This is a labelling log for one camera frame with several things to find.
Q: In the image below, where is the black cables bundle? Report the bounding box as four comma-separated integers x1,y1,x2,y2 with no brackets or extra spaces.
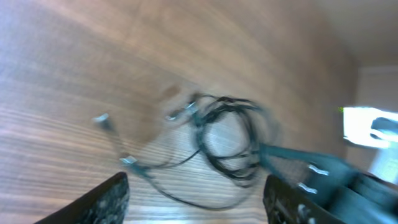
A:
91,91,280,211

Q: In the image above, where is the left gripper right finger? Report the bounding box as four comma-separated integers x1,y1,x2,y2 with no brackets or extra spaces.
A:
263,175,344,224

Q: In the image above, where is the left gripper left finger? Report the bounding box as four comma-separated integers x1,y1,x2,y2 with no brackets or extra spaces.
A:
36,172,129,224

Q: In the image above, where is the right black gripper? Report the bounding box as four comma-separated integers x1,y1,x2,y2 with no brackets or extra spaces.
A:
259,143,397,224

